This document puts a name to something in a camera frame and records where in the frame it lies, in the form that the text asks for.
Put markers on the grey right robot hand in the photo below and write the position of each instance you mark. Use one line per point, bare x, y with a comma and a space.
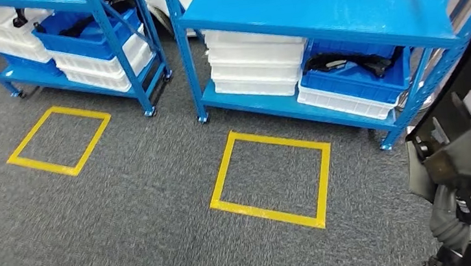
421, 174

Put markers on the black part in bin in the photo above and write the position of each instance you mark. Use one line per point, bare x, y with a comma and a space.
78, 28
328, 60

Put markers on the small black part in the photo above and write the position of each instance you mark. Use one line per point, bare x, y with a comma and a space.
19, 19
39, 28

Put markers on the blue plastic bin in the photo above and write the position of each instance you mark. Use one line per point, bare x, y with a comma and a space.
351, 84
93, 48

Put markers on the yellow floor tape square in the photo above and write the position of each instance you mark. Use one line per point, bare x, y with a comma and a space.
279, 141
82, 113

